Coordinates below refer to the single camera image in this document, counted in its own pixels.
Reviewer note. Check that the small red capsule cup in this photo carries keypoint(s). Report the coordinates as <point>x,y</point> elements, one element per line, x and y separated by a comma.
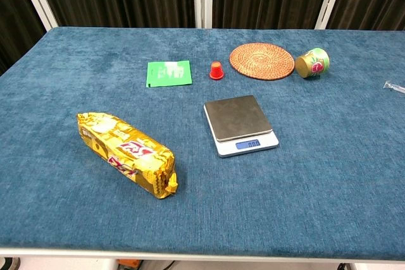
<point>216,71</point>

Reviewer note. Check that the gold snack package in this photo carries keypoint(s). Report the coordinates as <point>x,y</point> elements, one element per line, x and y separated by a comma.
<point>126,153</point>

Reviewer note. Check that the green flat sachet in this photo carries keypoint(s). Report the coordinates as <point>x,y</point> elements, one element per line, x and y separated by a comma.
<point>169,74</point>

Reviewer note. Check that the blue velvet tablecloth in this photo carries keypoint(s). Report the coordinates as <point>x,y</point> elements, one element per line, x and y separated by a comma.
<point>95,213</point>

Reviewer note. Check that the round woven rattan coaster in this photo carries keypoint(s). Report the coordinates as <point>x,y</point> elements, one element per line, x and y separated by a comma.
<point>261,60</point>

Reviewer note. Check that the digital kitchen scale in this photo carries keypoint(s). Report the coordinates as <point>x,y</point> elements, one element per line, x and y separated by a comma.
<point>237,123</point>

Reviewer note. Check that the gold green paper cup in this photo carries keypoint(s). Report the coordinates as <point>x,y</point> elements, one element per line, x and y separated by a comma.
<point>313,63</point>

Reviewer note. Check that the clear plastic wrapper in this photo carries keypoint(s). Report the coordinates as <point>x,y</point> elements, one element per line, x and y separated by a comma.
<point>394,86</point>

